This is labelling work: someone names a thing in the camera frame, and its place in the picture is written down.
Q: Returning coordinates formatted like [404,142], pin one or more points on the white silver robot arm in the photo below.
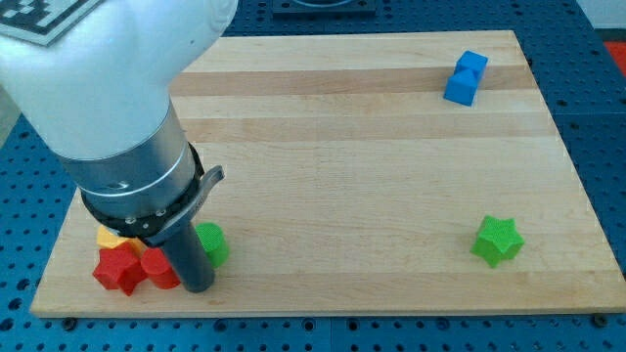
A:
[93,78]

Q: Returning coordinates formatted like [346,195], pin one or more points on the wooden board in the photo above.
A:
[353,188]

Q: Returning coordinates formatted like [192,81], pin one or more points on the green cylinder block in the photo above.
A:
[214,243]

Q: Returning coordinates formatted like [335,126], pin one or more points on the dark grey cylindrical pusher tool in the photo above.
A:
[188,259]

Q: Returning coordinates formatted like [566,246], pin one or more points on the blue cube block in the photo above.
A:
[462,85]

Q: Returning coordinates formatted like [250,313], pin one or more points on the red cylinder block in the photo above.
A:
[158,269]

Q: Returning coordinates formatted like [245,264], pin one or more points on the green star block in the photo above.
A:
[497,240]

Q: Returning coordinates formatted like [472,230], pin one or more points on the red star block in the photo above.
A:
[119,268]

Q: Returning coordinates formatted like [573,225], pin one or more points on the yellow block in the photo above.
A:
[107,239]

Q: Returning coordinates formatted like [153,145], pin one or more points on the black white fiducial marker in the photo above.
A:
[41,22]

